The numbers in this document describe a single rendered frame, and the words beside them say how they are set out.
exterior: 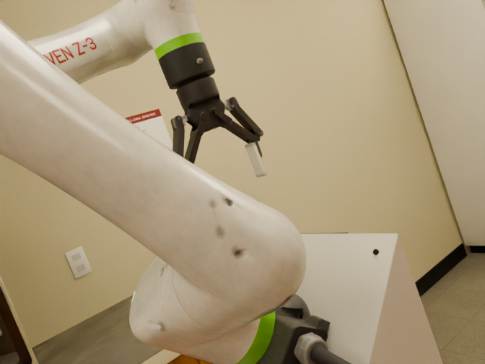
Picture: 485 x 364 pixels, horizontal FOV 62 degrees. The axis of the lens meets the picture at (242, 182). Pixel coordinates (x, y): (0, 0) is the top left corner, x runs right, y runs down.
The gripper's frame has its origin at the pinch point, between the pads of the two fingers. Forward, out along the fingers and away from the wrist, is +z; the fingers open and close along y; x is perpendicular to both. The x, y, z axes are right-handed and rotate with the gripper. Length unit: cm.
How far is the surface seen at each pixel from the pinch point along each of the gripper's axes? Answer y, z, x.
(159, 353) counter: 18, 38, -38
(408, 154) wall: -207, 53, -113
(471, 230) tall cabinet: -231, 124, -99
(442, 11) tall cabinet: -238, -30, -78
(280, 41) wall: -132, -47, -116
